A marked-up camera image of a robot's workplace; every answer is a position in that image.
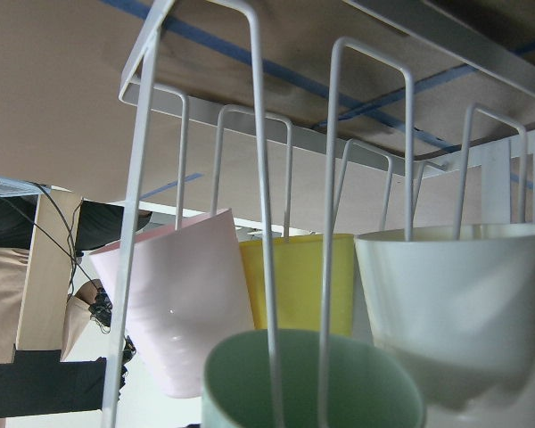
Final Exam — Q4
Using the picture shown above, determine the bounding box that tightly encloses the green cup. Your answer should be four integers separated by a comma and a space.
202, 330, 425, 427

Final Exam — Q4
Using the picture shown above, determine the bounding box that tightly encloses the pink cup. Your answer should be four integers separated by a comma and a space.
88, 207, 255, 399

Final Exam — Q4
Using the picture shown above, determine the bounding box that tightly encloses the person in beige clothes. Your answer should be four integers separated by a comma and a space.
0, 191, 152, 420

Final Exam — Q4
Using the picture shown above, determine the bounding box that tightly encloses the white wire cup rack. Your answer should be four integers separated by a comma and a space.
100, 0, 535, 428

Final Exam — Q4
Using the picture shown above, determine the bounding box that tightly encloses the yellow cup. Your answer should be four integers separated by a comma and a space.
240, 234, 355, 336

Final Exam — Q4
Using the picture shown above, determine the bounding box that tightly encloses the cream cup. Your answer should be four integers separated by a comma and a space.
355, 224, 535, 410

